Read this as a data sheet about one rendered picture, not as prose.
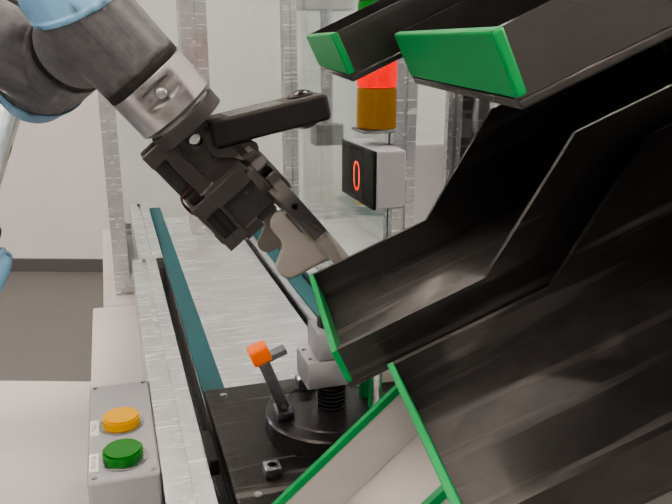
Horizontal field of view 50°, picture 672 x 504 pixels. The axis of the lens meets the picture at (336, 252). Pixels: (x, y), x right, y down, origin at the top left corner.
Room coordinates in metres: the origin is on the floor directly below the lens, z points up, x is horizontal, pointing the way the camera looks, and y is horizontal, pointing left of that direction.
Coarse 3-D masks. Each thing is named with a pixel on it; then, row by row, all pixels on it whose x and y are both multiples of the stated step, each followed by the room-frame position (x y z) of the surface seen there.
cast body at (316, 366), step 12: (312, 324) 0.69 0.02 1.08; (312, 336) 0.69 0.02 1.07; (324, 336) 0.67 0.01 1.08; (300, 348) 0.70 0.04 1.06; (312, 348) 0.69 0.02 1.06; (324, 348) 0.67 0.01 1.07; (300, 360) 0.69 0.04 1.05; (312, 360) 0.67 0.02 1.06; (324, 360) 0.67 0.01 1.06; (300, 372) 0.69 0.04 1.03; (312, 372) 0.66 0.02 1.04; (324, 372) 0.67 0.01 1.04; (336, 372) 0.67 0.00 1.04; (312, 384) 0.66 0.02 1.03; (324, 384) 0.67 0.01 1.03; (336, 384) 0.67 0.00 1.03
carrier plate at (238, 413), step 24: (264, 384) 0.78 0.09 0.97; (288, 384) 0.78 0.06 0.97; (384, 384) 0.78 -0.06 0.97; (216, 408) 0.73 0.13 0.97; (240, 408) 0.73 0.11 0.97; (264, 408) 0.73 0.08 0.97; (216, 432) 0.68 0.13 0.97; (240, 432) 0.67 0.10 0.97; (264, 432) 0.67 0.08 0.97; (240, 456) 0.63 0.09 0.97; (264, 456) 0.63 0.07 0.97; (288, 456) 0.63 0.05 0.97; (240, 480) 0.59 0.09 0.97; (264, 480) 0.59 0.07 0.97; (288, 480) 0.59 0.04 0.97
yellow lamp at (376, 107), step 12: (360, 96) 0.89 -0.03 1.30; (372, 96) 0.88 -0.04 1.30; (384, 96) 0.88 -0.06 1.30; (396, 96) 0.90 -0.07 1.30; (360, 108) 0.89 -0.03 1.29; (372, 108) 0.88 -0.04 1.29; (384, 108) 0.88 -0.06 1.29; (360, 120) 0.89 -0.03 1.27; (372, 120) 0.88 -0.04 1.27; (384, 120) 0.88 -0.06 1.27
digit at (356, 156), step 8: (352, 152) 0.91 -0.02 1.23; (360, 152) 0.89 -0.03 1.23; (352, 160) 0.91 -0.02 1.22; (360, 160) 0.89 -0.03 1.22; (352, 168) 0.91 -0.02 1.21; (360, 168) 0.88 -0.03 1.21; (352, 176) 0.91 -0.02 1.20; (360, 176) 0.88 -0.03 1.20; (352, 184) 0.91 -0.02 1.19; (360, 184) 0.88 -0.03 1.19; (352, 192) 0.91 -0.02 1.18; (360, 192) 0.88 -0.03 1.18
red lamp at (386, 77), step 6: (390, 66) 0.89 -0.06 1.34; (396, 66) 0.90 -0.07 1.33; (378, 72) 0.88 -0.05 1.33; (384, 72) 0.88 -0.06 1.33; (390, 72) 0.89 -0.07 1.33; (396, 72) 0.90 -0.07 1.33; (360, 78) 0.90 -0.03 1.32; (366, 78) 0.89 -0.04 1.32; (372, 78) 0.88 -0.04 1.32; (378, 78) 0.88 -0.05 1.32; (384, 78) 0.88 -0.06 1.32; (390, 78) 0.89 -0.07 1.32; (396, 78) 0.90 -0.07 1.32; (360, 84) 0.89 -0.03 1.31; (366, 84) 0.89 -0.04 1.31; (372, 84) 0.88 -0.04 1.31; (378, 84) 0.88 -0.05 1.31; (384, 84) 0.88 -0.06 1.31; (390, 84) 0.89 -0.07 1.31; (396, 84) 0.90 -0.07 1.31
